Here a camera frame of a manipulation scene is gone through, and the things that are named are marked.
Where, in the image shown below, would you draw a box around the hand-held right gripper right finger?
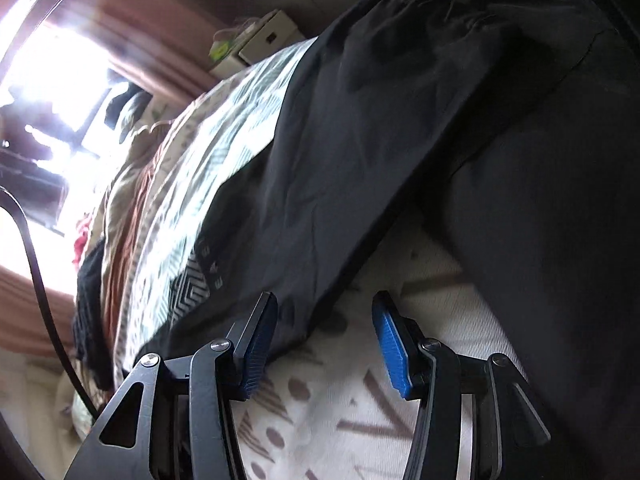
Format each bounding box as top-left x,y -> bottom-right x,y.
371,290 -> 553,480

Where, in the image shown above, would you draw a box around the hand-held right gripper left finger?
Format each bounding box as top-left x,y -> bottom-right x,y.
65,291 -> 279,480

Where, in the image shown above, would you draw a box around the black pants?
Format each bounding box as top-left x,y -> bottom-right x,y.
135,0 -> 640,480

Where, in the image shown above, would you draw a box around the patterned bed sheet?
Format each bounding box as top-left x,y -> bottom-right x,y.
107,40 -> 531,480

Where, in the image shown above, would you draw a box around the black knitted cloth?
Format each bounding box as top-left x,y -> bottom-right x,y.
72,239 -> 117,391

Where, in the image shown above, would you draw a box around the brown beige quilt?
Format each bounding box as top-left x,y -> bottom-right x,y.
95,119 -> 177,351

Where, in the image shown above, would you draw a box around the red cloth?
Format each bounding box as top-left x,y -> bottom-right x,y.
72,214 -> 97,267

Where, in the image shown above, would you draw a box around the green white box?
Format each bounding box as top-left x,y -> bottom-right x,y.
207,26 -> 247,79

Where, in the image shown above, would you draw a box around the white cardboard box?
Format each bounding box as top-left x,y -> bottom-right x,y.
239,9 -> 307,67

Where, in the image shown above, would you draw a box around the black cable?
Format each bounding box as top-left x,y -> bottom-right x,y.
0,186 -> 101,421

